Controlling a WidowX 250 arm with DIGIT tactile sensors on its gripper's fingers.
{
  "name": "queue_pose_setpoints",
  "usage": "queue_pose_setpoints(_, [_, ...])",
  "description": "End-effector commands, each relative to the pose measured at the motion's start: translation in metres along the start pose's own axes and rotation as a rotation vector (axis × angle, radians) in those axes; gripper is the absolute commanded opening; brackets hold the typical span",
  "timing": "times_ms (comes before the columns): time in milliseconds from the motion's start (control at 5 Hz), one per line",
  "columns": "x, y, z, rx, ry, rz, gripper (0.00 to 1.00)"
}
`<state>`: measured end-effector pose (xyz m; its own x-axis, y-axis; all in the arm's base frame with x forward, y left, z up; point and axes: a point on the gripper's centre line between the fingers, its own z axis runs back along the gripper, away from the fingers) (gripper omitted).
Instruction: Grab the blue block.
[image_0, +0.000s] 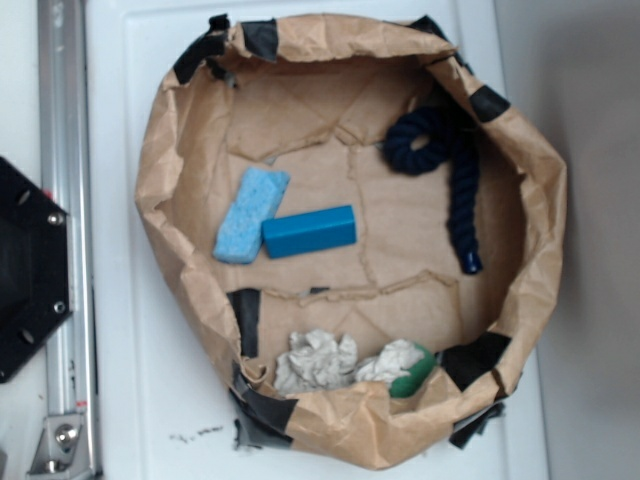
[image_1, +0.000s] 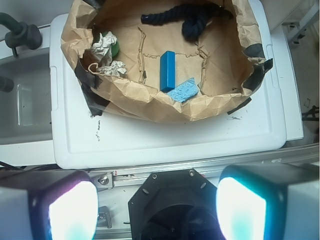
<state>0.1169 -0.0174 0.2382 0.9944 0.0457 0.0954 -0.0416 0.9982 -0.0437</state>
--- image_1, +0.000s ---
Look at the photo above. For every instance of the small crumpled white paper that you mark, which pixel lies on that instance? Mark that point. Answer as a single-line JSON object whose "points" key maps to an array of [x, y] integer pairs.
{"points": [[116, 68]]}

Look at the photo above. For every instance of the green round object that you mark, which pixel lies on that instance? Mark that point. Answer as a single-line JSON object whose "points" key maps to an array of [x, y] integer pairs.
{"points": [[108, 41]]}

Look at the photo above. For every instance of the dark clamp knob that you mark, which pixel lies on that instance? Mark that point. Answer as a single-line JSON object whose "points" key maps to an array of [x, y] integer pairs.
{"points": [[20, 34]]}

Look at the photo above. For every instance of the black octagonal mount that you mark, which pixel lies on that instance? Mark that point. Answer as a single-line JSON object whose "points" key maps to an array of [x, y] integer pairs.
{"points": [[174, 205]]}

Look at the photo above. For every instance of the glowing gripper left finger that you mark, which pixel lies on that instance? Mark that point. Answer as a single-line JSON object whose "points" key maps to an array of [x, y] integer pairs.
{"points": [[47, 205]]}

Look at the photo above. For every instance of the aluminium extrusion rail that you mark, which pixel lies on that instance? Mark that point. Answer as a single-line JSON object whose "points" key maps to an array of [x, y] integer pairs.
{"points": [[106, 178]]}

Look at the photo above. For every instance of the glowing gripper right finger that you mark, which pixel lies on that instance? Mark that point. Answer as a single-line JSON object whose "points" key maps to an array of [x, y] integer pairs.
{"points": [[278, 201]]}

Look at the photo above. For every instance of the white plastic bin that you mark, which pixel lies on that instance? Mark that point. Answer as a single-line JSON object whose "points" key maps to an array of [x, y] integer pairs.
{"points": [[82, 141]]}

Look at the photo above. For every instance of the light blue sponge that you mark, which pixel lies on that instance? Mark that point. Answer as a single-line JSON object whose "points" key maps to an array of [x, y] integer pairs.
{"points": [[184, 91]]}

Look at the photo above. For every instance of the brown paper bag liner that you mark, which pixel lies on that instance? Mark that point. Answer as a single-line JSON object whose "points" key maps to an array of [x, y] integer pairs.
{"points": [[227, 61]]}

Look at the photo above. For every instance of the clear plastic container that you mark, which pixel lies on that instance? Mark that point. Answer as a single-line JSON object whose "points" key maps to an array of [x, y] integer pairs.
{"points": [[25, 111]]}

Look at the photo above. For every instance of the blue rectangular block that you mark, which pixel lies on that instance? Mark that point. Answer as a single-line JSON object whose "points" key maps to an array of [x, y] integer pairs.
{"points": [[167, 71]]}

